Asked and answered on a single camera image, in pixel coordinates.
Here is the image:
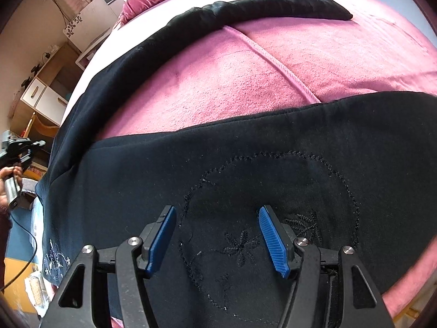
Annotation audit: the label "black pants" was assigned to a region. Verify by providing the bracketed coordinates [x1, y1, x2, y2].
[35, 0, 437, 328]

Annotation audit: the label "wooden desk with white drawers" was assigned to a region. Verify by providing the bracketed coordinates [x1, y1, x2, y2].
[10, 43, 83, 134]

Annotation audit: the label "white bedside nightstand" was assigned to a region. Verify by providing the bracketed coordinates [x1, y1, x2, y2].
[63, 0, 118, 70]

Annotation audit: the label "black cable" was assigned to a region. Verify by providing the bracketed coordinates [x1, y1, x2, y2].
[0, 207, 39, 292]

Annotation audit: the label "blue cushioned armchair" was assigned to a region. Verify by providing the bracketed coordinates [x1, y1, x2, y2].
[3, 194, 45, 315]

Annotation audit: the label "left hand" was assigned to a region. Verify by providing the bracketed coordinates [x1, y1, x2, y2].
[0, 165, 24, 216]

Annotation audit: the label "pink bed sheet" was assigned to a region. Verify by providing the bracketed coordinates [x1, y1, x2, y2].
[61, 0, 437, 318]

